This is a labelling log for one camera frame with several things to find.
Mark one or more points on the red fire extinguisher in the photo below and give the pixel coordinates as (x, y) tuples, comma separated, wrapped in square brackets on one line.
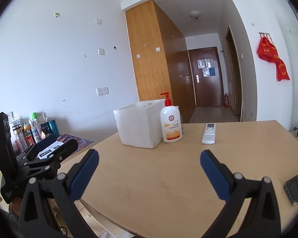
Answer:
[(226, 101)]

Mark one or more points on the white styrofoam box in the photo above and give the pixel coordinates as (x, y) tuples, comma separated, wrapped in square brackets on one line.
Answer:
[(138, 124)]

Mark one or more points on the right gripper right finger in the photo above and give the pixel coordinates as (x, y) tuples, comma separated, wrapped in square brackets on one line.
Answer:
[(218, 174)]

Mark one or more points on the red hanging banner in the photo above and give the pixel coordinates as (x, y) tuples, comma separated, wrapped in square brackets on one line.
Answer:
[(268, 52)]

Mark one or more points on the ceiling lamp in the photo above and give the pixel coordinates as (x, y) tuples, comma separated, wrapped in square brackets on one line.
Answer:
[(195, 15)]

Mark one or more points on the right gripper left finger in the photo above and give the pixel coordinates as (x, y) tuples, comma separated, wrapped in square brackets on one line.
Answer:
[(81, 173)]

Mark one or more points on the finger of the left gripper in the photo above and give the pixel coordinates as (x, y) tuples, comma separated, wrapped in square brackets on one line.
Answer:
[(64, 151), (45, 143)]

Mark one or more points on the white lotion pump bottle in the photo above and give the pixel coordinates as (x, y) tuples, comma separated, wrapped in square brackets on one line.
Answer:
[(170, 121)]

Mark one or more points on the green cap spray can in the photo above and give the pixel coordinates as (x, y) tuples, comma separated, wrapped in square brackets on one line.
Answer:
[(37, 126)]

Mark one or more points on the teal canister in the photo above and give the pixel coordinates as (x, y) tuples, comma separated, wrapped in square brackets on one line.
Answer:
[(53, 127)]

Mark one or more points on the wooden wardrobe cabinet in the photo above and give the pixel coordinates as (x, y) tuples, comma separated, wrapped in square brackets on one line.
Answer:
[(160, 57)]

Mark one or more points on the black smartphone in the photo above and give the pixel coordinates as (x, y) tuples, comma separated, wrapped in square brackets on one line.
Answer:
[(291, 190)]

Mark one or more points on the colourful patterned mat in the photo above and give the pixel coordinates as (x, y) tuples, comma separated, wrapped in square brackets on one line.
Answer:
[(82, 143)]

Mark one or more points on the dark brown entrance door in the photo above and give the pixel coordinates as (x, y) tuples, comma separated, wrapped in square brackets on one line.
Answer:
[(207, 77)]

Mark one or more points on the blue spray bottle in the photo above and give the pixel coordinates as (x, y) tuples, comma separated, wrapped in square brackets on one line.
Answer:
[(181, 122)]

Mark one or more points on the double wall socket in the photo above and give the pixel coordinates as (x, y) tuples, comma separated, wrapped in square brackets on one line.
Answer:
[(102, 91)]

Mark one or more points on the white wall switch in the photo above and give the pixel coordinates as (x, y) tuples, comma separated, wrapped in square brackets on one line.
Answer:
[(101, 51)]

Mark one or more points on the white air conditioner remote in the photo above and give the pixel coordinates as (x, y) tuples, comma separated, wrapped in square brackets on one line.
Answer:
[(209, 134)]

